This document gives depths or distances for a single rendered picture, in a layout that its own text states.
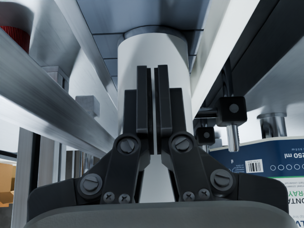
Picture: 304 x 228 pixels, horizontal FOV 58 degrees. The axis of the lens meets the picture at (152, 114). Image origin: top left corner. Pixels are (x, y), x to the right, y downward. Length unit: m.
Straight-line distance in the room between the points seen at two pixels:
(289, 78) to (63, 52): 0.25
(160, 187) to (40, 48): 0.23
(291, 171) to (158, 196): 0.33
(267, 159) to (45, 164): 0.32
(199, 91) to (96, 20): 0.09
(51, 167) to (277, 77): 0.27
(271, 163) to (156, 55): 0.33
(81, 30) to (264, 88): 0.22
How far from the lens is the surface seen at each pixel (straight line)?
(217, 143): 0.68
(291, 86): 0.35
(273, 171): 0.46
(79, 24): 0.19
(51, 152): 0.35
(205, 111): 0.31
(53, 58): 0.36
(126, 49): 0.19
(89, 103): 0.32
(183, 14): 0.18
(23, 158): 0.36
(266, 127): 0.47
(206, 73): 0.18
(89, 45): 0.22
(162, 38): 0.18
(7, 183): 2.84
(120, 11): 0.18
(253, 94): 0.36
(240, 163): 0.51
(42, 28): 0.30
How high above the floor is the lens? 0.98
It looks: 14 degrees down
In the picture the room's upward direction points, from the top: 178 degrees clockwise
